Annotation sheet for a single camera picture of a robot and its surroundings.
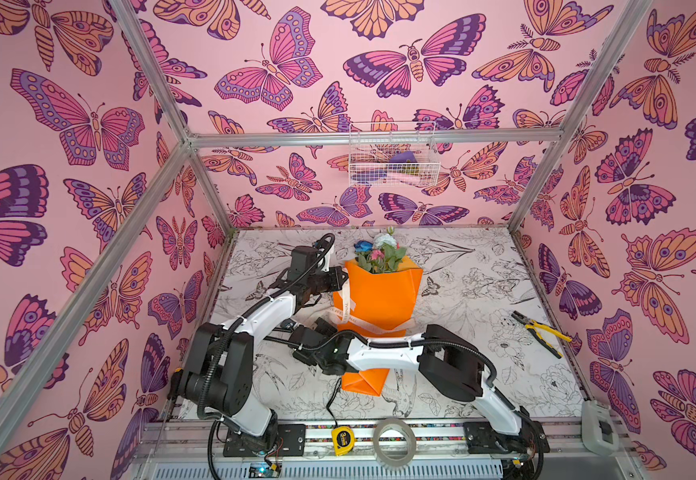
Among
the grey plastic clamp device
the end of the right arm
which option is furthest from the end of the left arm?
the grey plastic clamp device

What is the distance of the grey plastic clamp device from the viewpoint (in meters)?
0.71

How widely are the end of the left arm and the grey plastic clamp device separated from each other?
72 cm

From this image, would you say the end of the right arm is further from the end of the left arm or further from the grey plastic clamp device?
the grey plastic clamp device

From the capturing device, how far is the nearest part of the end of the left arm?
2.25 feet
